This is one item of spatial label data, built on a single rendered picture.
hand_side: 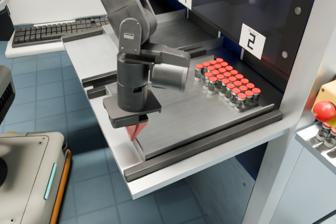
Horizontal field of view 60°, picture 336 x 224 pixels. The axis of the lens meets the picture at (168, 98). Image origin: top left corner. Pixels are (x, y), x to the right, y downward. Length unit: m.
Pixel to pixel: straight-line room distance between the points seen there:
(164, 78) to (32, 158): 1.13
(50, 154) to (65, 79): 1.06
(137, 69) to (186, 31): 0.62
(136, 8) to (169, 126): 0.32
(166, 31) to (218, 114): 0.47
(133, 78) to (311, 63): 0.36
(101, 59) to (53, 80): 1.57
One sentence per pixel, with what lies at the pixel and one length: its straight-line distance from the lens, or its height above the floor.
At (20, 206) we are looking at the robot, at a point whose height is 0.28.
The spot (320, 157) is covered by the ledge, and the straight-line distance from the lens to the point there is 0.73.
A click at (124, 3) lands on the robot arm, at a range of 0.47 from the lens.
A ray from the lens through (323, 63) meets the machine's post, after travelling 0.64.
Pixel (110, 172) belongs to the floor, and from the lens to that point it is 1.73.
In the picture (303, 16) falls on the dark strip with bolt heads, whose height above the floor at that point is 1.13.
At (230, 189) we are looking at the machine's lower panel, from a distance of 1.14.
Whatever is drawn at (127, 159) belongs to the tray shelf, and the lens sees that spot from 0.64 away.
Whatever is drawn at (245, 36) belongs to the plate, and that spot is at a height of 1.02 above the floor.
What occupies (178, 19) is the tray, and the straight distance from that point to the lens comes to 1.18.
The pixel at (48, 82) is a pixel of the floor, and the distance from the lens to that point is 2.49.
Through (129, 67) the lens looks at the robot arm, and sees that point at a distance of 0.49.
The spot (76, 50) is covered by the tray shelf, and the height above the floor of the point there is 0.88.
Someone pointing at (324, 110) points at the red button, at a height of 1.01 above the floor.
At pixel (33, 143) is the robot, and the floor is 0.28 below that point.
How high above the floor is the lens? 1.37
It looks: 40 degrees down
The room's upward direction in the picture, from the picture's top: straight up
